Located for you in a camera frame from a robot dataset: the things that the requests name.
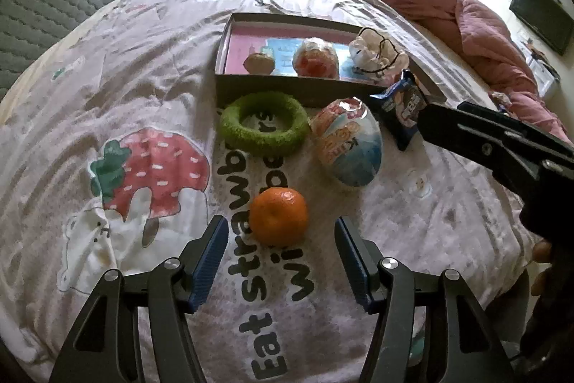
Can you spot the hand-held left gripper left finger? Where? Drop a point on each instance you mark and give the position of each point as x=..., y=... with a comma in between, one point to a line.
x=208, y=262

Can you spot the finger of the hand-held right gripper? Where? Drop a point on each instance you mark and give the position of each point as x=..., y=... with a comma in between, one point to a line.
x=466, y=136
x=529, y=134

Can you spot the person's right hand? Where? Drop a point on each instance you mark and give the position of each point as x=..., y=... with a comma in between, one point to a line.
x=542, y=250

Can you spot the blue white toy egg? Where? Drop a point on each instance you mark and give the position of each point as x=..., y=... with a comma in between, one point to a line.
x=349, y=154

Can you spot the blue cookie packet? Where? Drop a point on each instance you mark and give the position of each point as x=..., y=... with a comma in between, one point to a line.
x=399, y=114

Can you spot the white storage drawers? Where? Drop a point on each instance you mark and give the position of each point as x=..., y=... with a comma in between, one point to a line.
x=538, y=64

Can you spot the black television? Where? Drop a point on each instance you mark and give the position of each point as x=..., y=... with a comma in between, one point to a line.
x=538, y=15

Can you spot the shallow cardboard box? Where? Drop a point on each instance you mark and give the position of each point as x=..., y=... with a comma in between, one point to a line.
x=269, y=89

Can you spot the pink quilt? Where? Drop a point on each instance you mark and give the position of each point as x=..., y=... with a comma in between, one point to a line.
x=471, y=28

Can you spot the strawberry printed bed sheet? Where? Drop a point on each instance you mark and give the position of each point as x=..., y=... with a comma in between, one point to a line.
x=134, y=73

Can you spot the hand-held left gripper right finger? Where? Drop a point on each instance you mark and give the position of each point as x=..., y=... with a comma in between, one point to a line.
x=354, y=262

